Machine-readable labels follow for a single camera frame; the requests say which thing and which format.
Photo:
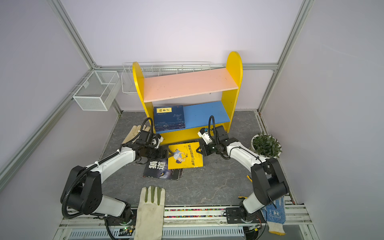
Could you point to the beige cloth glove on table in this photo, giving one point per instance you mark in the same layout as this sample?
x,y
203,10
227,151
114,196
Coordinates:
x,y
135,130

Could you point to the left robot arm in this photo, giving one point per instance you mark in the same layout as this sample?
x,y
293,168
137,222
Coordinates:
x,y
82,194

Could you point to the white wire wall basket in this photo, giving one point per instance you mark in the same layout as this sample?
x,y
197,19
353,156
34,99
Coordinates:
x,y
157,69

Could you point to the blue dotted work glove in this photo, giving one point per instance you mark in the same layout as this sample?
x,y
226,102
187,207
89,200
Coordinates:
x,y
275,216

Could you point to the yellow wooden bookshelf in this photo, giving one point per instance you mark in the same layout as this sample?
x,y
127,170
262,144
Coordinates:
x,y
227,80

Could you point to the potted green plant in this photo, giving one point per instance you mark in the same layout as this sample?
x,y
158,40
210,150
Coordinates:
x,y
267,146

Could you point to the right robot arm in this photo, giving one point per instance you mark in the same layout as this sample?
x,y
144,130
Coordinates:
x,y
268,179

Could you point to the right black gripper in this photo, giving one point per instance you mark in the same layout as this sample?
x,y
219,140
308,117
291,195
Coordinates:
x,y
205,150

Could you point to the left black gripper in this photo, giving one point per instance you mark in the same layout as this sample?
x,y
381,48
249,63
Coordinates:
x,y
160,155

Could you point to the white mesh box basket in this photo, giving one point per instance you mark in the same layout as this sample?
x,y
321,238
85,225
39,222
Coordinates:
x,y
98,91

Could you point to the yellow cartoon book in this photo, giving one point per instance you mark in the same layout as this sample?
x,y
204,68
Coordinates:
x,y
181,157

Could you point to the navy book one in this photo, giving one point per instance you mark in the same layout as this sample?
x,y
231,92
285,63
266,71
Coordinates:
x,y
168,128

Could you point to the white green work glove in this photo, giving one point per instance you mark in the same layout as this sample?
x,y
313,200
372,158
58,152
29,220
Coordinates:
x,y
150,214

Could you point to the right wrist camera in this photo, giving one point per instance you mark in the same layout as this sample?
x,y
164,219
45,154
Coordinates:
x,y
205,136

